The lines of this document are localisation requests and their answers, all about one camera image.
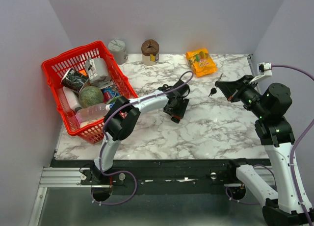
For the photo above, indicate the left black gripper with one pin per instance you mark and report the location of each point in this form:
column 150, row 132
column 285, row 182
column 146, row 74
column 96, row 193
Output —
column 180, row 111

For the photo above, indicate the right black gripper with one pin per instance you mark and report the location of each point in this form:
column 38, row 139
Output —
column 229, row 88

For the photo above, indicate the orange padlock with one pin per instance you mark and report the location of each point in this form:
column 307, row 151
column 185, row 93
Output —
column 176, row 119

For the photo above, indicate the black head key pair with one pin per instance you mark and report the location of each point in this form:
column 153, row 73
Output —
column 214, row 88

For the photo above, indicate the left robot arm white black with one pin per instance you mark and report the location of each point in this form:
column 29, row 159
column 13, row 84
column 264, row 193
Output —
column 123, row 116

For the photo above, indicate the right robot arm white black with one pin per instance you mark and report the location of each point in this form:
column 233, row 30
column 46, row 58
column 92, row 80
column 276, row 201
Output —
column 288, row 204

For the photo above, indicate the orange snack bag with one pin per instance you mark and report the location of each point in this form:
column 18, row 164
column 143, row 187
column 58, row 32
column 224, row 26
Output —
column 201, row 62

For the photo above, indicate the brown lidded white jar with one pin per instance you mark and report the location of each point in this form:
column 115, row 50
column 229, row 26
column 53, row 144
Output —
column 150, row 52

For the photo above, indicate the blue snack packet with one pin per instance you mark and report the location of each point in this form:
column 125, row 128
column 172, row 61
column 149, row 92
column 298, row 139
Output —
column 110, row 95

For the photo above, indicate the clear plastic bottle blue label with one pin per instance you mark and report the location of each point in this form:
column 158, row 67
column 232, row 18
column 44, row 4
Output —
column 93, row 112

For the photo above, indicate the grey marbled cylinder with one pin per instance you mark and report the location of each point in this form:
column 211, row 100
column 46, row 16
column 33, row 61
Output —
column 118, row 49

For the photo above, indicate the green melon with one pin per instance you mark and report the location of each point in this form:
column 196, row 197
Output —
column 90, row 96

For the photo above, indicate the grey white carton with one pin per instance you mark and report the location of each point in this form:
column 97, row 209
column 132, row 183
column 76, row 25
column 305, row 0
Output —
column 96, row 69

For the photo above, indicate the pink bottle in basket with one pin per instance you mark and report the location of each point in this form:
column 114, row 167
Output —
column 89, row 123

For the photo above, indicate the black patterned cup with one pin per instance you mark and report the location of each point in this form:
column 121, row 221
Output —
column 74, row 80

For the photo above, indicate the red plastic basket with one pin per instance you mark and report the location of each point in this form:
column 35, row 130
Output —
column 56, row 68

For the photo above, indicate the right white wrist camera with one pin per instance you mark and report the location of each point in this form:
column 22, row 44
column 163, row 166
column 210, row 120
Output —
column 265, row 70

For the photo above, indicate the black mounting rail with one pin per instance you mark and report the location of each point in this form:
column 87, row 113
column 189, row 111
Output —
column 159, row 177

